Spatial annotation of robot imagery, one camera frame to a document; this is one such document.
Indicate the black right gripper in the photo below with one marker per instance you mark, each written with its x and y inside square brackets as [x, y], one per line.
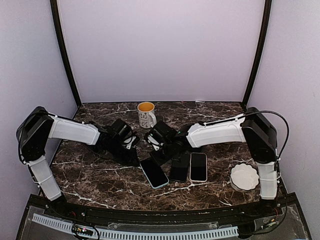
[173, 157]

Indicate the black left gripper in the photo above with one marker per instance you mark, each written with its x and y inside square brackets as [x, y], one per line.
[129, 160]

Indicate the purple-edged black smartphone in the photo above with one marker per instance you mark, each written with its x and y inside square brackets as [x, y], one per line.
[179, 168]

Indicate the pink phone case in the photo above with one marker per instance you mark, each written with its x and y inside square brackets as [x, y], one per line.
[198, 167]

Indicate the light blue phone case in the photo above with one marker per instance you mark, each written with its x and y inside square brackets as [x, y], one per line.
[160, 186]

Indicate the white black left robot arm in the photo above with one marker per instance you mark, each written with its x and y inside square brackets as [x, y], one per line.
[41, 127]

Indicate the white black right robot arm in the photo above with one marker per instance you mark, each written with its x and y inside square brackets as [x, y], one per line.
[252, 128]

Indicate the white floral mug yellow inside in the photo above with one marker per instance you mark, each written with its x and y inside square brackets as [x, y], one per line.
[146, 115]

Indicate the white scalloped dish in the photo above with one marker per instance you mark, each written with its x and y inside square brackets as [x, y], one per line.
[244, 178]

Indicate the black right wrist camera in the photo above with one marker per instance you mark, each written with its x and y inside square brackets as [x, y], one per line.
[159, 135]

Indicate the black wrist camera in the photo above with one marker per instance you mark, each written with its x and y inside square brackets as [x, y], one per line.
[159, 135]
[124, 134]

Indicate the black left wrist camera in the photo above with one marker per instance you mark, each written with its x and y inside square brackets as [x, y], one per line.
[124, 134]

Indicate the white slotted cable duct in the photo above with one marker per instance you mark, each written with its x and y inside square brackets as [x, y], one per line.
[122, 231]

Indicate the black front table rail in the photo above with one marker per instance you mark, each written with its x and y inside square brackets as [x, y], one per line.
[234, 215]

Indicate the black left corner post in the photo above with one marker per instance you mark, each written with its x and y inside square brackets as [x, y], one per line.
[63, 51]

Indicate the black corner post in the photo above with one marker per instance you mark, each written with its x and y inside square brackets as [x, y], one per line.
[258, 53]
[63, 51]

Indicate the black right corner post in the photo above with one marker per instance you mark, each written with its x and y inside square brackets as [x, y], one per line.
[258, 53]

